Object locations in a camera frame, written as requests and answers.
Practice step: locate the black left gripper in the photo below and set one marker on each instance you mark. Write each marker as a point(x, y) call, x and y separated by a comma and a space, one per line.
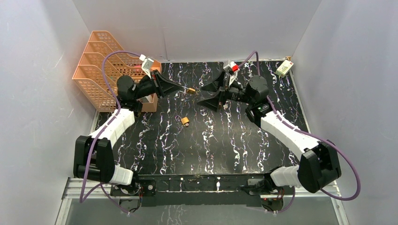
point(156, 84)

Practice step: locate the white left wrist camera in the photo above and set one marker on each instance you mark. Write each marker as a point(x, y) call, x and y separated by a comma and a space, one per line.
point(146, 65)

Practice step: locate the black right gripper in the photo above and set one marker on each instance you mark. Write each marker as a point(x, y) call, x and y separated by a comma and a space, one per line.
point(212, 101)

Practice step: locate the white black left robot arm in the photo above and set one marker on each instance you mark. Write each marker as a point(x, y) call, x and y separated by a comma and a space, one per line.
point(93, 159)

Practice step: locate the small brass padlock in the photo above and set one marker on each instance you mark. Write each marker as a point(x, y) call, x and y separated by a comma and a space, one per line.
point(183, 120)
point(188, 91)

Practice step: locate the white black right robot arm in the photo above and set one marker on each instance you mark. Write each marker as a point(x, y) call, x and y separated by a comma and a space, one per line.
point(318, 160)

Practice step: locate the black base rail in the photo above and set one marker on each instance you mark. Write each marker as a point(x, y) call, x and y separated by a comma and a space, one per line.
point(255, 190)

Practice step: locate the white green small box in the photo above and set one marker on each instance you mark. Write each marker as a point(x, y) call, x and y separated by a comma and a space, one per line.
point(284, 68)

